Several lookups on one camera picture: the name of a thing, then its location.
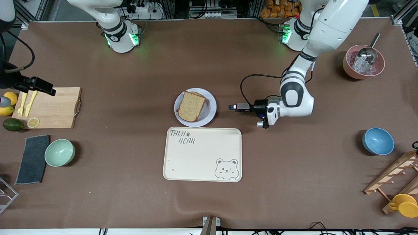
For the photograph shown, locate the blue bowl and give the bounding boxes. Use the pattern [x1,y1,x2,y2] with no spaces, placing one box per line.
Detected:
[362,127,395,156]

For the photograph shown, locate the cream bear print tray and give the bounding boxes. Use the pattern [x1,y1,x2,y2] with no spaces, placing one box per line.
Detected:
[163,127,242,182]

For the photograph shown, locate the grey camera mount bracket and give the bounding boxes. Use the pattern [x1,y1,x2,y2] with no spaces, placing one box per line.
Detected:
[200,216,221,235]

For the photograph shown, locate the light green bowl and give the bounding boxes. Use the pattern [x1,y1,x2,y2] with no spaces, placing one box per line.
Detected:
[44,139,76,167]

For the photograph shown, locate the white power strip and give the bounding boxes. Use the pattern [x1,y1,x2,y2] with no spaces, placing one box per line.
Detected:
[122,2,163,20]

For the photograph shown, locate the metal scoop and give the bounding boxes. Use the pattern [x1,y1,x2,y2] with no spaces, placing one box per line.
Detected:
[354,33,381,66]

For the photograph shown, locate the aluminium frame profile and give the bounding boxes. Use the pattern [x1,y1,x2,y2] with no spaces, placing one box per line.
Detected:
[390,0,418,67]
[13,0,48,30]

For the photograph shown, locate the wooden cutting board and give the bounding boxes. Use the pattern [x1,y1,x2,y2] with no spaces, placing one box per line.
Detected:
[11,87,83,129]

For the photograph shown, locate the wooden peg rack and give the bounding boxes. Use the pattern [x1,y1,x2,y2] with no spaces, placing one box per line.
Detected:
[363,151,418,215]

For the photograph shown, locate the green avocado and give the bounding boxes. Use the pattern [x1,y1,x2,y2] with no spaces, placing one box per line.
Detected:
[3,118,24,132]

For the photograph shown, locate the yellow cup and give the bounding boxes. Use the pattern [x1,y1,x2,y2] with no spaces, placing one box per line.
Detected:
[389,194,418,218]

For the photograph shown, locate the plain brown bread slice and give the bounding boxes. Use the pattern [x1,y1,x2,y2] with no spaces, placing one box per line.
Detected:
[178,91,207,123]

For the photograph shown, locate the clear ice cubes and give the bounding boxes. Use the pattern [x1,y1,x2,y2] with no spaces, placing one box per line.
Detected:
[347,52,381,76]

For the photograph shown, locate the metal wire rack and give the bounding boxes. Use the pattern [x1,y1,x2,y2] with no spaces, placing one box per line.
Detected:
[0,177,19,215]

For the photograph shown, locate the yellow plastic fork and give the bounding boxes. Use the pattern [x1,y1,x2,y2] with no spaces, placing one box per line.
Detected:
[17,90,28,118]

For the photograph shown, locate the yellow plastic knife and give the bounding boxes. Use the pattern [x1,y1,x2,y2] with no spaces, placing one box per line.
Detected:
[25,90,39,118]

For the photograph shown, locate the pink bowl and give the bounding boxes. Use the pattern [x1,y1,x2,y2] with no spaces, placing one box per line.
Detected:
[343,45,386,80]

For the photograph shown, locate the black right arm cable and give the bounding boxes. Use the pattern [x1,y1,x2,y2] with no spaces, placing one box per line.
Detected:
[0,31,35,73]

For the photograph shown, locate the round white plate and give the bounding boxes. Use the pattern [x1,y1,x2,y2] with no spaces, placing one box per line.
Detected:
[174,88,217,128]

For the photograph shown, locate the dark grey cloth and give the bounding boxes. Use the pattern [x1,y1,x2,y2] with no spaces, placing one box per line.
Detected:
[15,135,50,185]

